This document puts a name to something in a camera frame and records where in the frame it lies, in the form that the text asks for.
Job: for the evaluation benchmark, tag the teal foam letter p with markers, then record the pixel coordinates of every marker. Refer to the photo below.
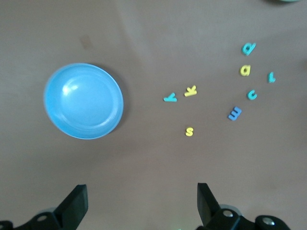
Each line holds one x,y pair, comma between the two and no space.
253,46

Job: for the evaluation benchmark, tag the blue foam letter E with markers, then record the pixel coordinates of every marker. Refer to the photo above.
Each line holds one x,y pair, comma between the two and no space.
234,113

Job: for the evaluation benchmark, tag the teal foam letter y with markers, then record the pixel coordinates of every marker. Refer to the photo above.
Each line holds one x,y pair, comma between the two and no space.
170,98

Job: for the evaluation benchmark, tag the teal foam letter l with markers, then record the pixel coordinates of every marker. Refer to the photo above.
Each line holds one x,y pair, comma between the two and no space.
271,77

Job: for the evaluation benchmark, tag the brown tape patch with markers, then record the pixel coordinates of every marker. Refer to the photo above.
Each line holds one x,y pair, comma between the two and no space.
85,41

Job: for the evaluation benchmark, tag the blue plate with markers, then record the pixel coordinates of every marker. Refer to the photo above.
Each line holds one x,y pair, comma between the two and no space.
84,103

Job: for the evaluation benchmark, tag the pale green plate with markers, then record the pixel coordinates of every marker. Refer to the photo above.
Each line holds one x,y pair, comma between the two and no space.
285,0

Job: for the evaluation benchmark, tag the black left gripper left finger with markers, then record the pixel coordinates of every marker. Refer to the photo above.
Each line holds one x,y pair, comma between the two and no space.
72,208

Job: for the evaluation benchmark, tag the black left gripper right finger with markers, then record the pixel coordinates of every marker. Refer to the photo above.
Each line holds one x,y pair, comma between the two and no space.
208,210

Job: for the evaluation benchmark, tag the yellow foam letter a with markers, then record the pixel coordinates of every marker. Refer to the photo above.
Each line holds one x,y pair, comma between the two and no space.
249,69

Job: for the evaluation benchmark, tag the yellow foam letter k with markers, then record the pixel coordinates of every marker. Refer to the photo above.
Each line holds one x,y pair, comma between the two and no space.
190,91

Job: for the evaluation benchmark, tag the yellow foam letter s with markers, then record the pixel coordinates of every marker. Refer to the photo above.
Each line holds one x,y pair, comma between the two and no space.
189,131

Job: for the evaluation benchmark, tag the teal foam letter c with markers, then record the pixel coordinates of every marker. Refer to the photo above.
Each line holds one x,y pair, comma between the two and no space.
249,95

